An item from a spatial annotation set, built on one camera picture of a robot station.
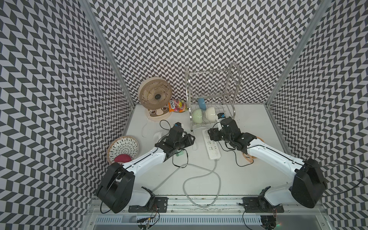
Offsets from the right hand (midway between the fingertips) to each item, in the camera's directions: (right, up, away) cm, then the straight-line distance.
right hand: (212, 132), depth 83 cm
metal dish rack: (-1, +22, -1) cm, 22 cm away
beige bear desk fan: (-37, +24, +11) cm, 45 cm away
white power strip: (+2, -10, +9) cm, 14 cm away
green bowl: (-8, +10, +12) cm, 18 cm away
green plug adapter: (-19, -14, +7) cm, 24 cm away
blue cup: (-5, +19, +22) cm, 29 cm away
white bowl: (0, +11, +11) cm, 16 cm away
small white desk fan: (-33, -3, +3) cm, 34 cm away
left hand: (-12, -4, +2) cm, 12 cm away
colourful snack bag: (-24, +18, +32) cm, 44 cm away
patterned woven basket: (-58, -9, +11) cm, 60 cm away
